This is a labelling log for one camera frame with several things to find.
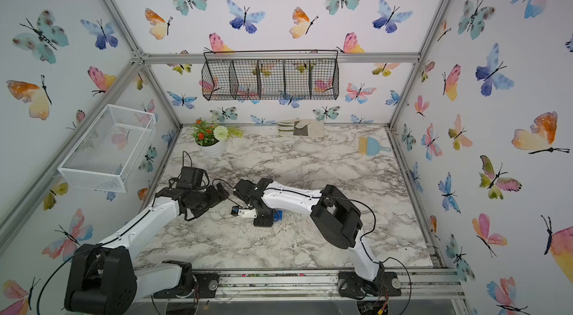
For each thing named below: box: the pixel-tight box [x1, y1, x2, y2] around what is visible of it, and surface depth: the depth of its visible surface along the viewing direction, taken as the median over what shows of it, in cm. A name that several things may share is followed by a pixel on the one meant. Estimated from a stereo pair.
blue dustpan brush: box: [358, 136, 392, 157], surface depth 114 cm
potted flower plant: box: [190, 117, 245, 158], surface depth 100 cm
